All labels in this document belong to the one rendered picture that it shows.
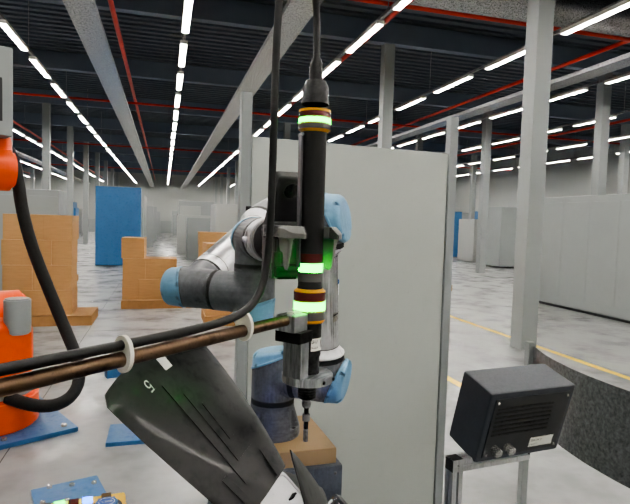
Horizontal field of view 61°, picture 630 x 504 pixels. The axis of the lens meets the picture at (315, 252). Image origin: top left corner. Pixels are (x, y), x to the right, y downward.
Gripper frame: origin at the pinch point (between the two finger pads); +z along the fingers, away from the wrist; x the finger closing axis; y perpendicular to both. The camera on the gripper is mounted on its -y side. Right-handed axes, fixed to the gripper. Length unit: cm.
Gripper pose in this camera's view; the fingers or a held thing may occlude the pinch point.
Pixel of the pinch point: (318, 230)
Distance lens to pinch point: 69.6
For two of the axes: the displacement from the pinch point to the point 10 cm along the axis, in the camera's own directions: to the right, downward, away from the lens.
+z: 3.7, 0.6, -9.3
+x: -9.3, -0.1, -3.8
